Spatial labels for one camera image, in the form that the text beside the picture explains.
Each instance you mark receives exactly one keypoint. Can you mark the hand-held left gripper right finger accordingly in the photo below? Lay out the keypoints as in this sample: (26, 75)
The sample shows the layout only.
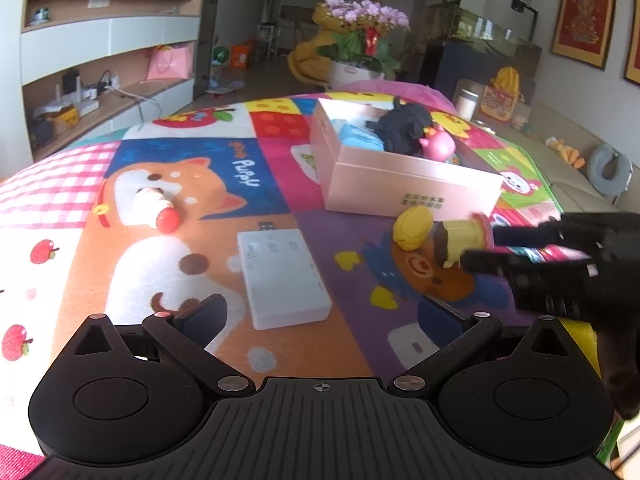
(437, 322)

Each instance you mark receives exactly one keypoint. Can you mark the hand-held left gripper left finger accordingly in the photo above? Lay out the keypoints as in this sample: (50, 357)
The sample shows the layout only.
(210, 317)

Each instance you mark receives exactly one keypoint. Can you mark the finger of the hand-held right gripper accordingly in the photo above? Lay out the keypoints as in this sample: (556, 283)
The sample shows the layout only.
(487, 262)
(525, 236)

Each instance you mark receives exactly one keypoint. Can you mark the yellow hat doll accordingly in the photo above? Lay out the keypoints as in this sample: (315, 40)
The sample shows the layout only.
(412, 227)

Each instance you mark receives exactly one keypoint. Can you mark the pink cardboard box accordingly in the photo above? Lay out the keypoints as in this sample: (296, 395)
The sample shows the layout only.
(400, 187)

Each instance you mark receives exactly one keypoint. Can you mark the black plush toy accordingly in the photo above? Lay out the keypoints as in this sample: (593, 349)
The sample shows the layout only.
(400, 127)

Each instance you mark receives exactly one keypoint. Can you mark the beige sofa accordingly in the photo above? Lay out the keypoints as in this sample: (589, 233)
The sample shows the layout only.
(565, 185)

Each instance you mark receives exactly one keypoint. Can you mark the white card reader hub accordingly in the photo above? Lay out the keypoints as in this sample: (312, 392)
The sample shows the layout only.
(280, 280)

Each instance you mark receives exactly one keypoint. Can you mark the grey neck pillow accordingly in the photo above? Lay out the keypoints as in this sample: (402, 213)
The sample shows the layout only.
(597, 165)

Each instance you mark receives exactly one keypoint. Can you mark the pink bird toy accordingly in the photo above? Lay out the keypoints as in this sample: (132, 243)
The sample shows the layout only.
(440, 147)

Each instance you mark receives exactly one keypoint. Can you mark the white and red toy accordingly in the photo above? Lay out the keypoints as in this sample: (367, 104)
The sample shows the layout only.
(152, 205)

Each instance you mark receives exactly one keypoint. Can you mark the yellow child backpack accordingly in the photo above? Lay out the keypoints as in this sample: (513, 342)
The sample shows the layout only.
(500, 97)

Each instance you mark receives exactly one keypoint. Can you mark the colourful cartoon play mat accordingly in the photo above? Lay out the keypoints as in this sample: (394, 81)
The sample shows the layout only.
(75, 200)

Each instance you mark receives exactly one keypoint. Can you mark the blue toy in box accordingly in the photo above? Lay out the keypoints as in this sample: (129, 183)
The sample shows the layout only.
(357, 135)

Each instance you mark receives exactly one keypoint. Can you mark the dark aquarium cabinet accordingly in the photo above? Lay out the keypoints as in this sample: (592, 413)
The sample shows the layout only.
(450, 65)

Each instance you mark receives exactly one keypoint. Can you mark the small red framed picture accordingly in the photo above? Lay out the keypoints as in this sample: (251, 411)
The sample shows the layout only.
(633, 60)

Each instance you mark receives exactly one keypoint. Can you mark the large red framed picture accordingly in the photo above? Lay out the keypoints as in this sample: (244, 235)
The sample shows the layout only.
(582, 15)

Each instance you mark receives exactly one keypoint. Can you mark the yellow box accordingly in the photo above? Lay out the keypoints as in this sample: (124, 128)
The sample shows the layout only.
(65, 117)

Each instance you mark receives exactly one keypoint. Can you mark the potted pink flower plant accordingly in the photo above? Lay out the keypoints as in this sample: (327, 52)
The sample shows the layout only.
(360, 45)

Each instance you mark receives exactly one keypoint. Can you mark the pink gift bag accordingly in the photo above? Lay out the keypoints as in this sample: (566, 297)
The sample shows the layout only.
(167, 62)

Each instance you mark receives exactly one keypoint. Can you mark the orange paper bag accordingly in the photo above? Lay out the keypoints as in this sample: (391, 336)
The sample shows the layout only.
(240, 56)

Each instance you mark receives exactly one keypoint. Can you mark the green striped ball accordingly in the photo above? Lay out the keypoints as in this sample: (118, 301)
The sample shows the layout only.
(220, 54)

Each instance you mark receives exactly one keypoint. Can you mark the large yellow plush bear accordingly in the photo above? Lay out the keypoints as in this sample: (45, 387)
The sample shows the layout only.
(307, 60)

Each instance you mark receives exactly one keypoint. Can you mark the black router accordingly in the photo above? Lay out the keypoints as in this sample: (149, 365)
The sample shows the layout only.
(70, 84)

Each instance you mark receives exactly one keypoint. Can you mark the white stool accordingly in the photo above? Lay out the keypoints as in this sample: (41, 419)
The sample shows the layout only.
(268, 40)

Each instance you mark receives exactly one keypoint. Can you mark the white TV cabinet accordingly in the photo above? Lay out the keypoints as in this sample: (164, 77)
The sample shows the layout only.
(110, 30)

